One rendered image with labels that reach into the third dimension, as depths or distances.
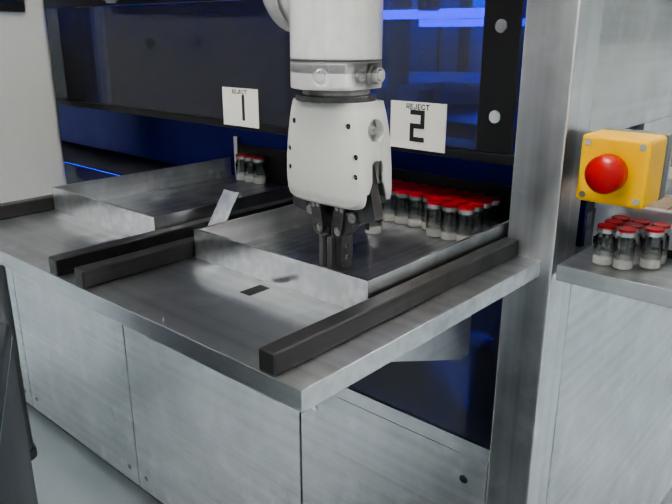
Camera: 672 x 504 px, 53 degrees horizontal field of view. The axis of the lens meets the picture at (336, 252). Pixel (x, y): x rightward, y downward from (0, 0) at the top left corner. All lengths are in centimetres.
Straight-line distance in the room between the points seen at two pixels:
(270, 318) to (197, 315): 7
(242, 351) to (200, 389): 83
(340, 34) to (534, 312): 42
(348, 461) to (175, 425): 50
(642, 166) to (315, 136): 33
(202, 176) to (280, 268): 55
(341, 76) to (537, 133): 28
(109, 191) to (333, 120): 58
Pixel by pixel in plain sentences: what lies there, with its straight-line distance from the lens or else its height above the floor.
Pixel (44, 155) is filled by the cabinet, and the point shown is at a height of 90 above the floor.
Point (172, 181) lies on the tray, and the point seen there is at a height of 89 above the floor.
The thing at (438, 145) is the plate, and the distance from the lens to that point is 86.
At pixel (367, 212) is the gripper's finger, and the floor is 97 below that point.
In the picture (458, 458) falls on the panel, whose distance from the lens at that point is 100.
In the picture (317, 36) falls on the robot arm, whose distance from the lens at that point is 60.
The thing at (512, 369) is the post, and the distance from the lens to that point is 89.
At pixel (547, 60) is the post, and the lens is 79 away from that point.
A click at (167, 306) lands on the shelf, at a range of 68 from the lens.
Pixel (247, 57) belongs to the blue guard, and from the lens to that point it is 108.
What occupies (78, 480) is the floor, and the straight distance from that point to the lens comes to 201.
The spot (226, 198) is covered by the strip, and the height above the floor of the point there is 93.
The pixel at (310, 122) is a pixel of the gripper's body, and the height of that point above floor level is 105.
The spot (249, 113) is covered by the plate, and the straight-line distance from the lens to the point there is 109.
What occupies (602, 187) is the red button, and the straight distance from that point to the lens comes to 74.
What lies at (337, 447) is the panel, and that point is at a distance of 115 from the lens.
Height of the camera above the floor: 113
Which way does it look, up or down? 18 degrees down
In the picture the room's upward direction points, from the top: straight up
